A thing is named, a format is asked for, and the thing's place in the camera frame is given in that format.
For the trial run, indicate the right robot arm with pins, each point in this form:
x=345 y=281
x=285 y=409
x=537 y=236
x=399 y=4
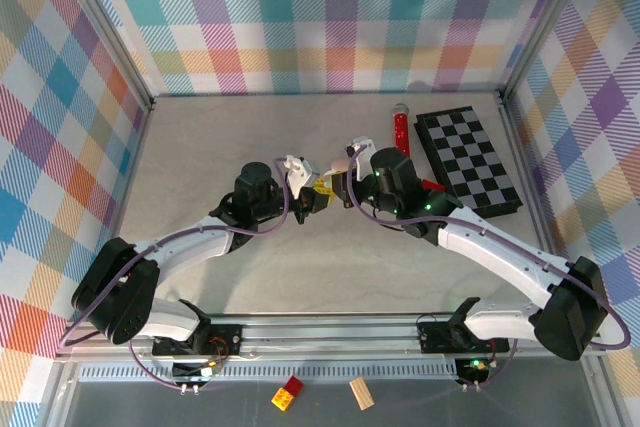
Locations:
x=570 y=317

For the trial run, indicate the aluminium corner post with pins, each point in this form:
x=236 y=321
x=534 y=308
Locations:
x=545 y=27
x=105 y=32

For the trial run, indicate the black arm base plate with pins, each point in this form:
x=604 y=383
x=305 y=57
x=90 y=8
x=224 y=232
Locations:
x=435 y=337
x=225 y=339

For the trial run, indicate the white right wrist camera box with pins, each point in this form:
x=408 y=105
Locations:
x=360 y=146

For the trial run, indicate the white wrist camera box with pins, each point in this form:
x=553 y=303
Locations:
x=302 y=174
x=360 y=146

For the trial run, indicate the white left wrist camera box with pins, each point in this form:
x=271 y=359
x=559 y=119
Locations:
x=302 y=174

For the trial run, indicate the black grey folding chessboard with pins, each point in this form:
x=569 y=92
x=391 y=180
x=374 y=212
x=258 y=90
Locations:
x=465 y=157

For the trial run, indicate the yellow and red toy brick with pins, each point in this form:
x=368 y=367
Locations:
x=286 y=394

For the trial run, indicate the aluminium side rail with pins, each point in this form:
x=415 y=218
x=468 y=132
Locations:
x=530 y=197

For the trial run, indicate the red glitter toy microphone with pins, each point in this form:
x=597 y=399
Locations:
x=401 y=127

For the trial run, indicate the wooden block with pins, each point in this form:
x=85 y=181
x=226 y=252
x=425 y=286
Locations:
x=362 y=393

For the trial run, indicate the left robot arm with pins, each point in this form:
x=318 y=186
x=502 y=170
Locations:
x=120 y=297

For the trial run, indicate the aluminium frame rail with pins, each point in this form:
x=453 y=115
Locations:
x=325 y=334

